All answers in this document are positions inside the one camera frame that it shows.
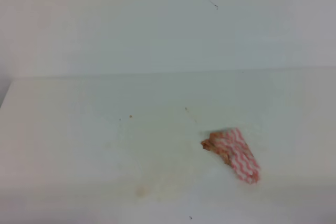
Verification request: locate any brown coffee stain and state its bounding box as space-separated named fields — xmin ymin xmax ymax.
xmin=135 ymin=184 xmax=153 ymax=199

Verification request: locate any red white striped rag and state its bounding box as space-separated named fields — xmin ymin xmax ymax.
xmin=201 ymin=127 xmax=260 ymax=184

